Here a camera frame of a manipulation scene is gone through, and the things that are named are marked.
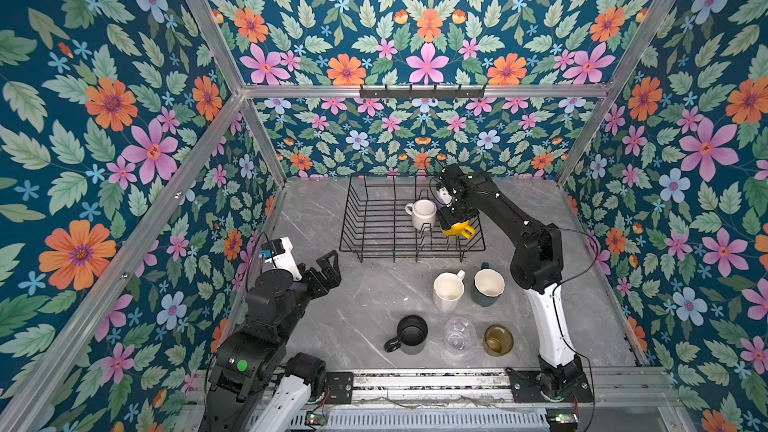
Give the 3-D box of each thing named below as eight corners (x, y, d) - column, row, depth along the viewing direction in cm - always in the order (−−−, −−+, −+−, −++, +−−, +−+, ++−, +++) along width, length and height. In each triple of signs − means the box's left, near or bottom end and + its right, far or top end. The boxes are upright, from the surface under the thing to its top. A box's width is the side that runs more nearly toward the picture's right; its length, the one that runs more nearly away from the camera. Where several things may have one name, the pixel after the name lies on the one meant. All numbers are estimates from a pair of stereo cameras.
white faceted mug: (433, 312, 87) (436, 299, 79) (431, 285, 93) (434, 270, 85) (462, 312, 87) (468, 299, 79) (459, 285, 93) (464, 270, 85)
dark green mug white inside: (481, 317, 87) (489, 302, 78) (459, 293, 92) (464, 276, 83) (501, 299, 91) (511, 283, 82) (479, 277, 95) (487, 259, 87)
